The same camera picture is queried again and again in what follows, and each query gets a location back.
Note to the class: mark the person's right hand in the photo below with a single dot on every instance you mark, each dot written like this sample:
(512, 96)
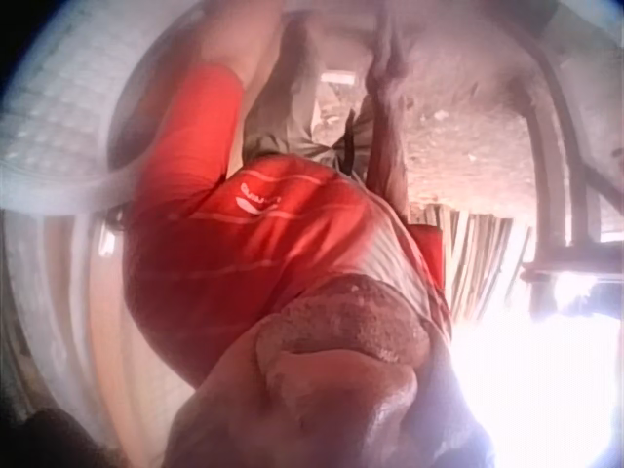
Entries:
(387, 73)

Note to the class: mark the white flat board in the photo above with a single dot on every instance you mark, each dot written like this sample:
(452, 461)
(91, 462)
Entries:
(337, 78)

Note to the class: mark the person's legs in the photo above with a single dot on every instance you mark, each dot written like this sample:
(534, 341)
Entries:
(287, 112)

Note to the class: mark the bundle of pale sticks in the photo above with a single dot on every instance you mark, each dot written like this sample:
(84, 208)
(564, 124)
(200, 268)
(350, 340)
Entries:
(480, 253)

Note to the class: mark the white round tub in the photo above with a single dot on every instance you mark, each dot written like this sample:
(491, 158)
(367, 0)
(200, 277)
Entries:
(109, 161)

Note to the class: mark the white gridded panel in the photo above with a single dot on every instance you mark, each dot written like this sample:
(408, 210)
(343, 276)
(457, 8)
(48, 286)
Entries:
(58, 102)

